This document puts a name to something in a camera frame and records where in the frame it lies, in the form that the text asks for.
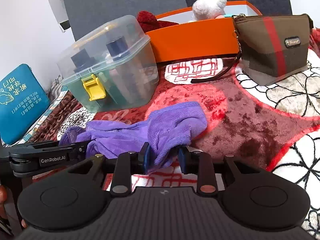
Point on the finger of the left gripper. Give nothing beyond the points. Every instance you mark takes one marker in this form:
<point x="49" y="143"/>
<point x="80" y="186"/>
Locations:
<point x="29" y="167"/>
<point x="49" y="149"/>

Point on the clear plastic storage box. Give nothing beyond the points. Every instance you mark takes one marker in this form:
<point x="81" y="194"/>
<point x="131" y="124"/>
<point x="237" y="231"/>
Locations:
<point x="111" y="68"/>

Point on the brown striped pouch bag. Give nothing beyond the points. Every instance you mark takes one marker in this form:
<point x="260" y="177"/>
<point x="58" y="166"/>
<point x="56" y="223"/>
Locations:
<point x="270" y="48"/>

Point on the red patterned plush blanket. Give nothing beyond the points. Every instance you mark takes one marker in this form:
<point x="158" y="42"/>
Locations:
<point x="274" y="127"/>

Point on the teal printed cushion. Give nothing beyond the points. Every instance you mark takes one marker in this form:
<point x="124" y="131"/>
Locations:
<point x="23" y="101"/>

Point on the white fluffy plush toy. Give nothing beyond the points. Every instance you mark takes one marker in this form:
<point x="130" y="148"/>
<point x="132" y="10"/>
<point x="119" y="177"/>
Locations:
<point x="208" y="9"/>

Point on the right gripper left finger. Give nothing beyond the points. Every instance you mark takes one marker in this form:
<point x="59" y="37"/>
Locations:
<point x="127" y="164"/>

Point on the purple microfiber cloth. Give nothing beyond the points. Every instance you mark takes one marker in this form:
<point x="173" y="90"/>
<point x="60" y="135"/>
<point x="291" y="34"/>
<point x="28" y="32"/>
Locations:
<point x="172" y="126"/>

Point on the dark red fluffy cloth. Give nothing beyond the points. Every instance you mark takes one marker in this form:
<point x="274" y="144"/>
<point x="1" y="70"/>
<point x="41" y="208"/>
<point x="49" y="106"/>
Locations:
<point x="149" y="22"/>

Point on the person's left hand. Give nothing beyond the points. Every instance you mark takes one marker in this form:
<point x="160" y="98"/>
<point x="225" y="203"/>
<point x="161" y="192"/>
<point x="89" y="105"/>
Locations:
<point x="3" y="197"/>

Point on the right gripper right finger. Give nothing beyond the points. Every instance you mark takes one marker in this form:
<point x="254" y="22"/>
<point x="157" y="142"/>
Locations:
<point x="200" y="164"/>

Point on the orange cardboard box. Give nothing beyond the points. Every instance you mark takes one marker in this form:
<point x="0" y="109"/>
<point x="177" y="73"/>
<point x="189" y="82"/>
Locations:
<point x="192" y="40"/>

